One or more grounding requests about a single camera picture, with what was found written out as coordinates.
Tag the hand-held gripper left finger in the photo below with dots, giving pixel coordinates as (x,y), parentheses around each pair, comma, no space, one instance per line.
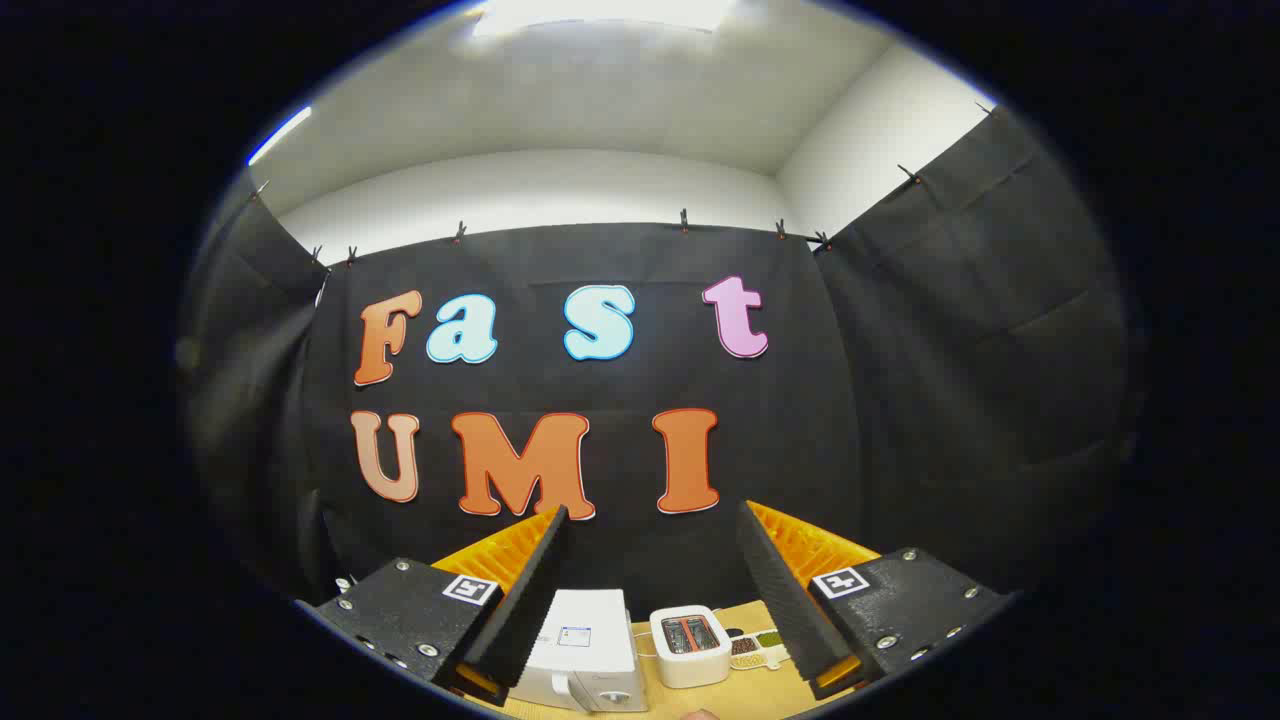
(520,600)

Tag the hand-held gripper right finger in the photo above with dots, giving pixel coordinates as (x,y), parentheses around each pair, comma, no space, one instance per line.
(785,600)

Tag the white microwave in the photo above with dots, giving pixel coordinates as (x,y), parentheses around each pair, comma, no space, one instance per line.
(590,650)

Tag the white divided dish of beans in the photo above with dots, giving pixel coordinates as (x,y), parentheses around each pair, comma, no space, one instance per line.
(755,648)

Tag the white toaster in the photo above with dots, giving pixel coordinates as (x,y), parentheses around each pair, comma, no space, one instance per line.
(692,660)

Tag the row of black clips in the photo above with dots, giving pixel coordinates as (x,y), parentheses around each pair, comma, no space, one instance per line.
(684,219)

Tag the long ceiling light strip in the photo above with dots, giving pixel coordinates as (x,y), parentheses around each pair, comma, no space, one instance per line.
(280,135)

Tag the rectangular ceiling light panel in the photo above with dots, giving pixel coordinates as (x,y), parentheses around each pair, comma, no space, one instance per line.
(600,15)

